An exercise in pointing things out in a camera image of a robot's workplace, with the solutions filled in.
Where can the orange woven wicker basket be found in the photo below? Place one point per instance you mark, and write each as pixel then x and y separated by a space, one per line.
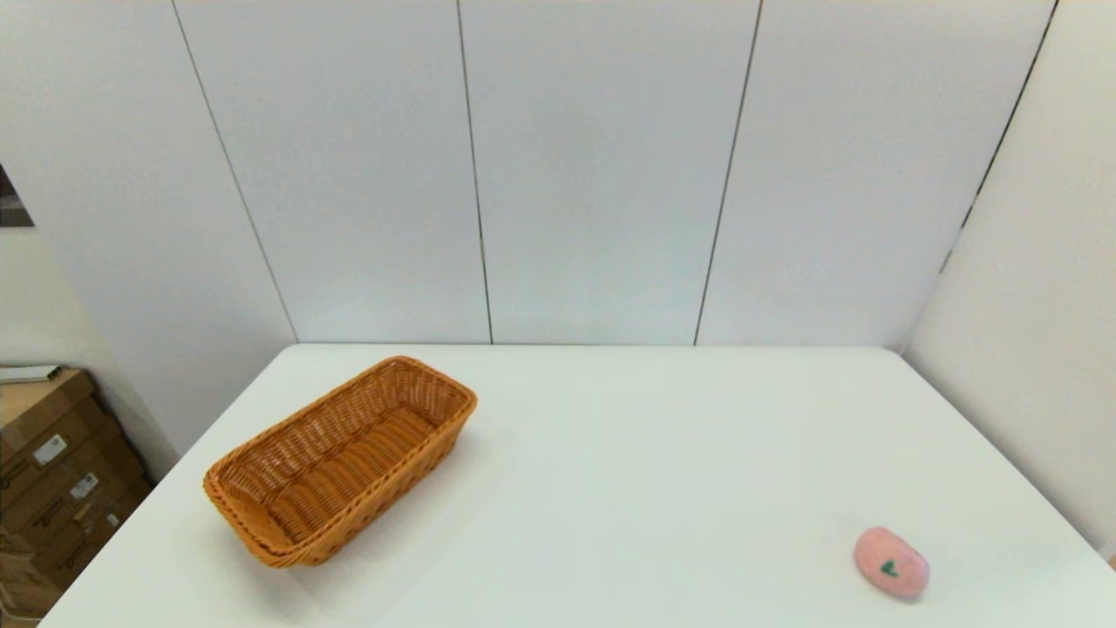
pixel 349 453

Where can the pink peach with green leaf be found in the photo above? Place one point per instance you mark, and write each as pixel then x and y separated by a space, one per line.
pixel 889 563

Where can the white flat board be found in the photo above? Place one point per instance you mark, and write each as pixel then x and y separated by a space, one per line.
pixel 26 373

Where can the brown cardboard box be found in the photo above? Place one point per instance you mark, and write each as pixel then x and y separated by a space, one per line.
pixel 52 462
pixel 65 510
pixel 26 589
pixel 35 403

